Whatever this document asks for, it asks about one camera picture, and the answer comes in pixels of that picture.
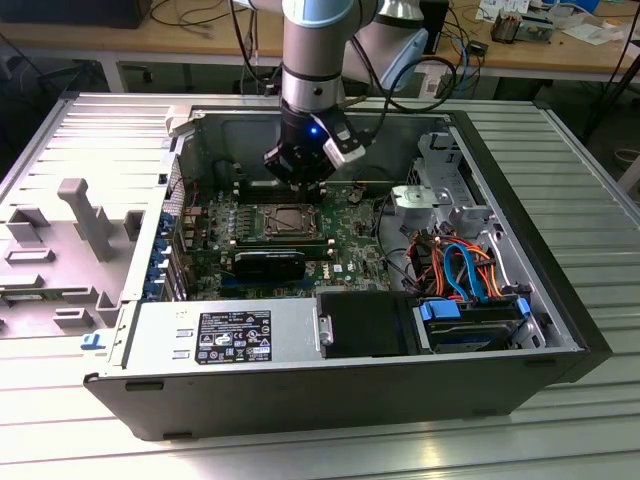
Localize green motherboard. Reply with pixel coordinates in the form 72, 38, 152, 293
177, 182, 406, 304

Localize silver-topped CPU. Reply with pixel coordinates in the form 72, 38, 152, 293
276, 209, 308, 230

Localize blue data wire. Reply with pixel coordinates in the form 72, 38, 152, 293
442, 242, 495, 305

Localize dark computer housing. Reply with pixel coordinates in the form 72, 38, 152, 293
0, 0, 151, 29

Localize black graphics card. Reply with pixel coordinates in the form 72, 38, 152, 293
232, 248, 307, 282

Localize grey parts rack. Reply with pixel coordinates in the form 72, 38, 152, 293
0, 177, 147, 342

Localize wooden desk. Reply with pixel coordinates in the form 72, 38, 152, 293
0, 0, 640, 84

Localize silver drive bracket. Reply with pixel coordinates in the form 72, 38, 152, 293
391, 183, 445, 225

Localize silver power supply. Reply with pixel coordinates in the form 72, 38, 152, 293
119, 298, 321, 369

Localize orange power wires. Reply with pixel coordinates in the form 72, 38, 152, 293
409, 237, 501, 301

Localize perforated metal drive cage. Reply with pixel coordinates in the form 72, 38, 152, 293
407, 130, 501, 251

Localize black box on desk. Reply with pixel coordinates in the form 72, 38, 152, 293
427, 0, 451, 54

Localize CPU socket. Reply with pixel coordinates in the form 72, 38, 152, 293
259, 201, 322, 239

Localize hard disk in blue carrier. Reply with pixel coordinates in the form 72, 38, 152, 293
412, 294, 532, 355

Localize metal socket cover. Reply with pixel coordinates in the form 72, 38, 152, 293
263, 204, 319, 236

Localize black PC case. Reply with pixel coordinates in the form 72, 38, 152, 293
82, 102, 614, 441

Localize white papers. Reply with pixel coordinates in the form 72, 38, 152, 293
474, 0, 531, 22

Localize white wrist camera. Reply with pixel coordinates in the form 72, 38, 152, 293
322, 124, 369, 167

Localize black camera cable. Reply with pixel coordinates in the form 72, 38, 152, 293
346, 39, 460, 135

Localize pale grey case latch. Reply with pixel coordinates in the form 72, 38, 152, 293
163, 104, 195, 139

